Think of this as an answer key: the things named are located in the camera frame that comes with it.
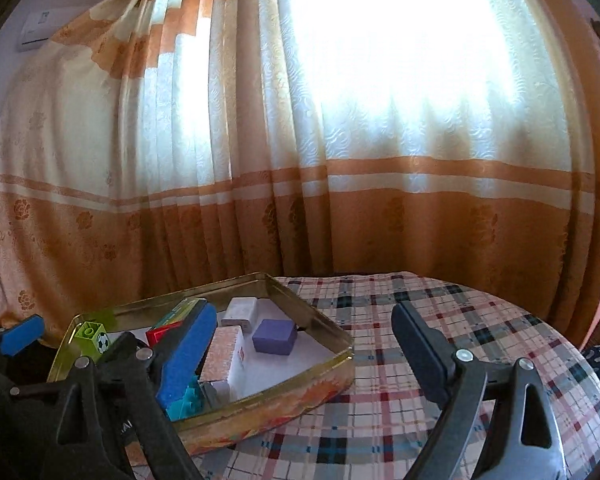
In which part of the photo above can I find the white power adapter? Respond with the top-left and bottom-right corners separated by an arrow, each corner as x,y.
221,296 -> 266,333

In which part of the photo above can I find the teal box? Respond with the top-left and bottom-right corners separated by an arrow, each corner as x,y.
167,377 -> 211,421

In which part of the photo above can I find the white paper liner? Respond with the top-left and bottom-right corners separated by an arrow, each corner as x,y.
130,300 -> 341,401

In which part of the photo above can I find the red toy brick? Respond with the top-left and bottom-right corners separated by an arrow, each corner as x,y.
146,324 -> 181,348

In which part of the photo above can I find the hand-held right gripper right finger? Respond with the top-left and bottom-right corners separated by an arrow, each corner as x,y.
391,301 -> 566,480

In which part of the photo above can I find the cream and orange curtain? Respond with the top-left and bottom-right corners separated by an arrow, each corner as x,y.
0,0 -> 598,351

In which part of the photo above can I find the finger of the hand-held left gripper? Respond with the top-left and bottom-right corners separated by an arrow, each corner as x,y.
0,314 -> 46,361
97,332 -> 138,362

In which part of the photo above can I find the white carton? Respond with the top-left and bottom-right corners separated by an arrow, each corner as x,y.
199,325 -> 247,401

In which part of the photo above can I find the white air conditioner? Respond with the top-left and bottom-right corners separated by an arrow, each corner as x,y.
15,5 -> 88,53

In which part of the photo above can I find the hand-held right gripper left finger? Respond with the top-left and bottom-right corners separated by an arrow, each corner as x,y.
40,305 -> 218,480

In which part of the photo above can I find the clear case with green label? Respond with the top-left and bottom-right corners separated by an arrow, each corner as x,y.
155,298 -> 208,331

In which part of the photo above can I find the purple block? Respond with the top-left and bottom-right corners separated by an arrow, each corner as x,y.
252,318 -> 298,358

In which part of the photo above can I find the gold decorated tin box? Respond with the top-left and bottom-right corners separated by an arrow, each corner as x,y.
46,272 -> 355,456

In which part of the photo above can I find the green toy brick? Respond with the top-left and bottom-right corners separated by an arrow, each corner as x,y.
77,321 -> 112,363

